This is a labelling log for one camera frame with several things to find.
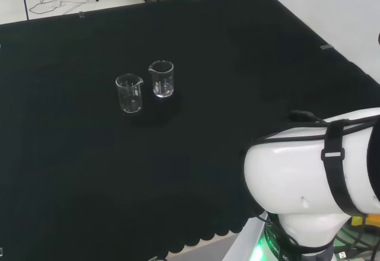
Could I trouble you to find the clear glass beaker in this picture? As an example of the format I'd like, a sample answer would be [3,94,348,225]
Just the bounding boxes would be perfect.
[115,73,145,114]
[148,60,175,98]

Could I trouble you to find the black bench cloth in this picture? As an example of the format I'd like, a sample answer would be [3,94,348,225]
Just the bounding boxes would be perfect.
[0,0,380,261]

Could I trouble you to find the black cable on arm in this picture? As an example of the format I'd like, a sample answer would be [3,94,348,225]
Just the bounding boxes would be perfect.
[255,110,380,144]

